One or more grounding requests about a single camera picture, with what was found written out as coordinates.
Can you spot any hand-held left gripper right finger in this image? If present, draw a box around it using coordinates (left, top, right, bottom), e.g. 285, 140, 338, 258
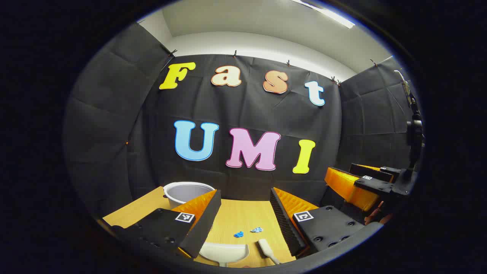
269, 187, 385, 257

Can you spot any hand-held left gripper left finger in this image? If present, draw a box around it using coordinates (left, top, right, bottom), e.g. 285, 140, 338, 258
110, 189, 222, 259

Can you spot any small white broom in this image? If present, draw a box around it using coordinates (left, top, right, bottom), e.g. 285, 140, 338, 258
258, 239, 281, 265

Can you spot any white dustpan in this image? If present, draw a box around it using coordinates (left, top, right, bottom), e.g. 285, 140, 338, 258
199, 242, 250, 267

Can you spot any white garbage bin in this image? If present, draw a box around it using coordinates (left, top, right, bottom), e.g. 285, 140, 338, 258
164, 182, 216, 209

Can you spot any wooden desktop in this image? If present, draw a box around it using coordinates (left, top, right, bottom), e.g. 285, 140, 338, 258
103, 186, 328, 269

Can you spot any black backdrop cloth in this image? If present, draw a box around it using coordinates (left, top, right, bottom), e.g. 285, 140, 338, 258
63, 22, 419, 218

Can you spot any ceiling light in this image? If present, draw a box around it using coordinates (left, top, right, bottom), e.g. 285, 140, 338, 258
293, 0, 356, 29

